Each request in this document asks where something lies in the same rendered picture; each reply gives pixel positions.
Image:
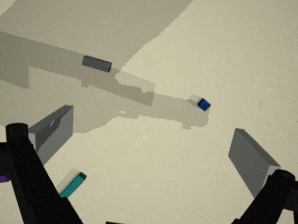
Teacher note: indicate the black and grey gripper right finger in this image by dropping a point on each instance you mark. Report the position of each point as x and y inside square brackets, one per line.
[255, 167]

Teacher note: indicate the turquoise rod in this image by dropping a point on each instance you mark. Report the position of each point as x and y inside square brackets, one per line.
[80, 178]

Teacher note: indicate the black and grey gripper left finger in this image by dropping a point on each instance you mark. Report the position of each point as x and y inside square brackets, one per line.
[38, 200]

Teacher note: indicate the small blue block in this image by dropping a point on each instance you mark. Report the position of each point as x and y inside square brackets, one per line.
[203, 104]

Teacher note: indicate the purple rod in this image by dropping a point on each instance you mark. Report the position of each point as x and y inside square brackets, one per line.
[4, 178]

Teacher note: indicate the grey rectangular block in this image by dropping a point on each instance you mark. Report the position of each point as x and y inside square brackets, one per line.
[96, 63]

